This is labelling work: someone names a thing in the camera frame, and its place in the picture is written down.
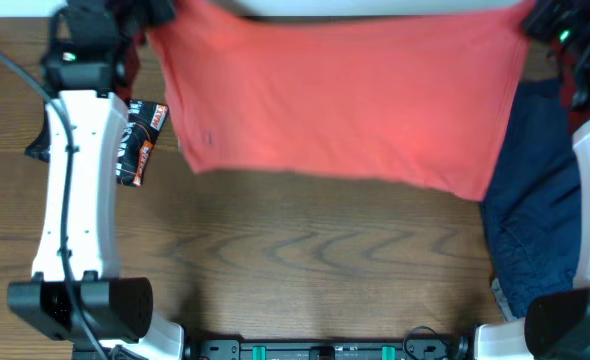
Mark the orange t-shirt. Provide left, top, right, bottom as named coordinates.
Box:
left=149, top=1, right=532, bottom=201

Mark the navy blue garment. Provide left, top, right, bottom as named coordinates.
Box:
left=480, top=79, right=581, bottom=319

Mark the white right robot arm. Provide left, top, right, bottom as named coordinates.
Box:
left=470, top=1, right=590, bottom=359

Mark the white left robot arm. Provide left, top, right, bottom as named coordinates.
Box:
left=7, top=0, right=185, bottom=359

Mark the black printed folded shirt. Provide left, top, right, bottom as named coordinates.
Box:
left=25, top=90, right=169, bottom=196

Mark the grey cloth under garment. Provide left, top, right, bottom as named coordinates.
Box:
left=490, top=278, right=516, bottom=322

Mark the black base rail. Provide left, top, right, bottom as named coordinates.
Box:
left=185, top=335, right=472, bottom=360

